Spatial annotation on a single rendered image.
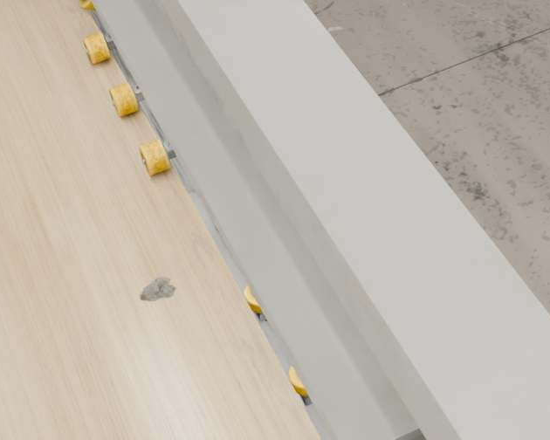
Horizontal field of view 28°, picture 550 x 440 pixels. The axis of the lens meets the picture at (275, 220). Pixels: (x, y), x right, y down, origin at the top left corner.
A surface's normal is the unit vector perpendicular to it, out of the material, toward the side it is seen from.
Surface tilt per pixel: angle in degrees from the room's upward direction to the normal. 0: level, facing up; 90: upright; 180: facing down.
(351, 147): 0
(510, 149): 0
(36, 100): 0
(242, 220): 61
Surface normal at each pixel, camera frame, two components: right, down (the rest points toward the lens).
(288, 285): -0.85, 0.00
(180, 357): -0.11, -0.65
